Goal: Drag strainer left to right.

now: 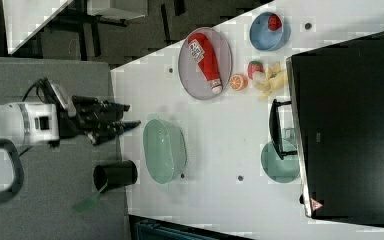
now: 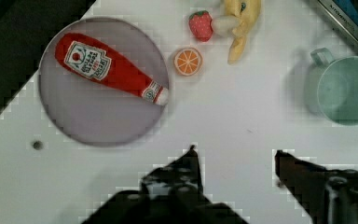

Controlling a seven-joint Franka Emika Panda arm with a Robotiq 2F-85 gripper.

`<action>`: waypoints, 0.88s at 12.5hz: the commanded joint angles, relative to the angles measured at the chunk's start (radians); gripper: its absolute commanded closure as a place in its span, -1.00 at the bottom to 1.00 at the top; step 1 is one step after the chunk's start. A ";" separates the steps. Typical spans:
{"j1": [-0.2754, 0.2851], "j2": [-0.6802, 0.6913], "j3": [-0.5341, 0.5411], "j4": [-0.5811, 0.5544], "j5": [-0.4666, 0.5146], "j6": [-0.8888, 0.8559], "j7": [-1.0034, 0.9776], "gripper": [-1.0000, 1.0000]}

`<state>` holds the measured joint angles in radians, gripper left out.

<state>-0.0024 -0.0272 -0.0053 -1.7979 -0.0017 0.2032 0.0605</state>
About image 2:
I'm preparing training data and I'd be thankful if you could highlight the yellow plush banana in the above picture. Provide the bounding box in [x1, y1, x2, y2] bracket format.
[211, 0, 262, 64]

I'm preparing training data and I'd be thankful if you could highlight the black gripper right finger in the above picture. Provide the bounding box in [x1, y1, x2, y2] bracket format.
[274, 150, 358, 224]

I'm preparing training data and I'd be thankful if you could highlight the red plush strawberry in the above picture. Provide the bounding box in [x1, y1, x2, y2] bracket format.
[188, 10, 213, 42]

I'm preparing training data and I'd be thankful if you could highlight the red plush ketchup bottle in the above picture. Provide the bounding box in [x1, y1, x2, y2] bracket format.
[55, 33, 169, 105]

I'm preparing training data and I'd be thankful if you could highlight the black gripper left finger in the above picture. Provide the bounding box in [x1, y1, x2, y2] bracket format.
[83, 146, 248, 224]

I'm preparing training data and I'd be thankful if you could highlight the mint green cup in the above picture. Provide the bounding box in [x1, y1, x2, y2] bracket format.
[304, 48, 358, 125]

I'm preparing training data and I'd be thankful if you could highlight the orange slice toy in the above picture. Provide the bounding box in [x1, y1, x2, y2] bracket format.
[173, 48, 203, 77]

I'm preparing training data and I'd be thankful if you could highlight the grey round plate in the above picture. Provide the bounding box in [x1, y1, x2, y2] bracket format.
[39, 17, 169, 147]

